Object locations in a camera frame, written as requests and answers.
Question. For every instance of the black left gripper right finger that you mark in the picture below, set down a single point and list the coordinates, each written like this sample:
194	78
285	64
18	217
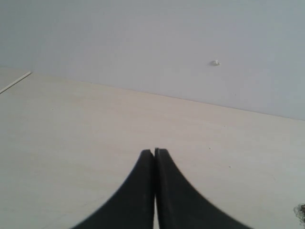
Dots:
180	205

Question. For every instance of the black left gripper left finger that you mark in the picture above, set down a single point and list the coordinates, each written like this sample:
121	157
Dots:
132	205

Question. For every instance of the brown beans and white grains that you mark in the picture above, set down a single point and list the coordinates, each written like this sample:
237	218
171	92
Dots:
299	211

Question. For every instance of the white wall plug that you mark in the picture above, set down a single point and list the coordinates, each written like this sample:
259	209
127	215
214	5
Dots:
215	63

